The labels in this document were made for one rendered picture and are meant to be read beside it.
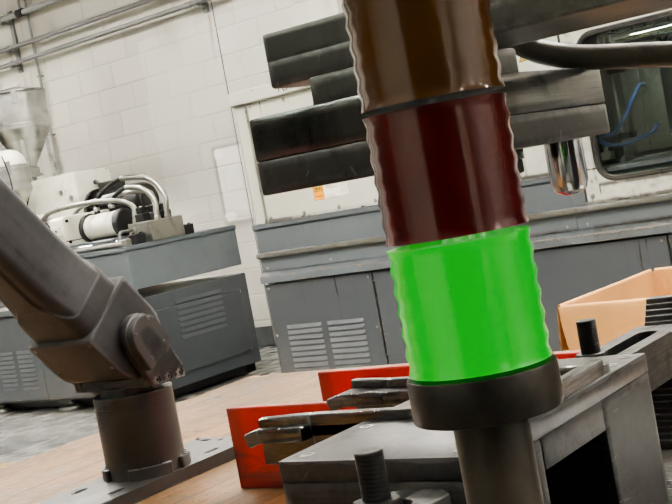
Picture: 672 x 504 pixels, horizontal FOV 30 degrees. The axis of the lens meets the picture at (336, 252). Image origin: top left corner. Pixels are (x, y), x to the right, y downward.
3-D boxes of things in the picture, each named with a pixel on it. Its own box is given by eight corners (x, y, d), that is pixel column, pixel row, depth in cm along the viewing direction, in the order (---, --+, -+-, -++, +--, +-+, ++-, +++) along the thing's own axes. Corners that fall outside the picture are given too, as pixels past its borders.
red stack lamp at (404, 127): (431, 232, 35) (410, 115, 35) (553, 214, 33) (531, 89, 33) (357, 252, 32) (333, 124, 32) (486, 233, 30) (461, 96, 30)
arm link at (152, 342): (127, 316, 92) (177, 303, 97) (45, 327, 97) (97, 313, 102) (143, 400, 93) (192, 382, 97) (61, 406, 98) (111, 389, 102)
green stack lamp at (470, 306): (453, 353, 36) (432, 238, 35) (576, 343, 33) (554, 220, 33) (381, 385, 32) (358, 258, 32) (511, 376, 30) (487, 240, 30)
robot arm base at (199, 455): (244, 353, 105) (182, 359, 109) (67, 414, 88) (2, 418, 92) (261, 446, 105) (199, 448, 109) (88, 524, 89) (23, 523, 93)
